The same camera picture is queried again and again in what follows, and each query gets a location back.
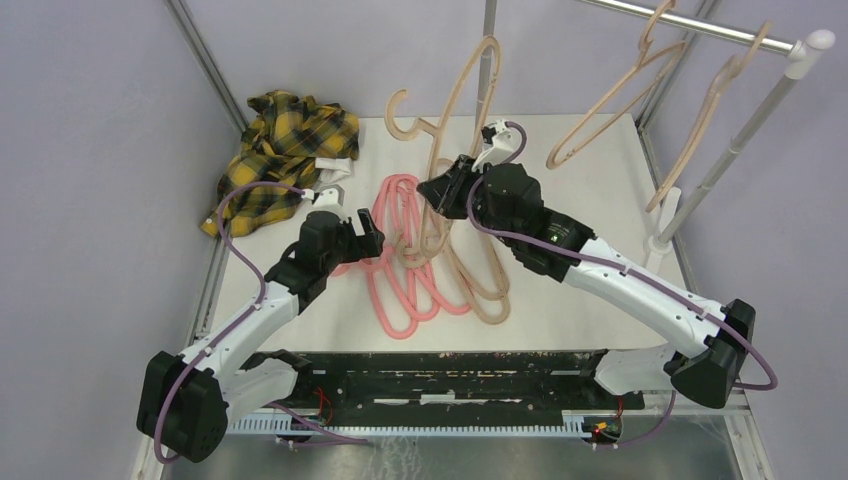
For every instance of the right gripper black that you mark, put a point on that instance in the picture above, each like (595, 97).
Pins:
(444, 191)

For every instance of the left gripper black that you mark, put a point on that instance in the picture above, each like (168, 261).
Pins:
(367, 245)

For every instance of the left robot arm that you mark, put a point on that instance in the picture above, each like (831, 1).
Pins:
(190, 399)

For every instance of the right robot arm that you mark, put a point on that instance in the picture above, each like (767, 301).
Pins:
(706, 342)

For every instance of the yellow plaid shirt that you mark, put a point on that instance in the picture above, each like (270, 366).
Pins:
(281, 146)

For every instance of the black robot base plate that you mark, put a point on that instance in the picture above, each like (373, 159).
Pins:
(453, 389)

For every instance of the white cable duct strip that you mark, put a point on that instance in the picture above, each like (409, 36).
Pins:
(267, 422)

